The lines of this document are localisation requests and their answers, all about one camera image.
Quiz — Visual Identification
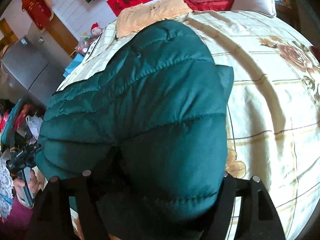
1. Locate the dark green puffer jacket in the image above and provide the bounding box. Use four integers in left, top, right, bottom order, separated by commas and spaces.
36, 21, 234, 239

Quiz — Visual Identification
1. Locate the person's left hand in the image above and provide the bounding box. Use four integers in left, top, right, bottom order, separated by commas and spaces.
13, 170, 41, 199

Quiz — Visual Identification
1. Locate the grey refrigerator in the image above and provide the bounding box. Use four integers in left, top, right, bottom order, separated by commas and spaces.
1, 24, 71, 106

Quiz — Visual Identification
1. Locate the blue box beside bed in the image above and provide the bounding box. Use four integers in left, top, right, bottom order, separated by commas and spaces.
63, 54, 84, 77

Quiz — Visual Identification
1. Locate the plush doll with red hat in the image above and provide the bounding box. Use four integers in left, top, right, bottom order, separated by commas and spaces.
76, 23, 103, 56

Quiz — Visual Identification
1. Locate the dark red velvet cloth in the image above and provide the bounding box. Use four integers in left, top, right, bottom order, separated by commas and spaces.
309, 46, 320, 62

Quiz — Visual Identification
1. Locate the orange fringed pillow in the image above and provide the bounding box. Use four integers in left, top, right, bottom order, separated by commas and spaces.
116, 0, 193, 38

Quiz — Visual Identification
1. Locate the red heart-shaped cushion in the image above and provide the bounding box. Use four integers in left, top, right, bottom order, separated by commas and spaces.
184, 0, 233, 11

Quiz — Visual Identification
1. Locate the red hanging wall decoration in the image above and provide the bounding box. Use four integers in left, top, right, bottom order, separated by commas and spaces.
22, 0, 54, 31

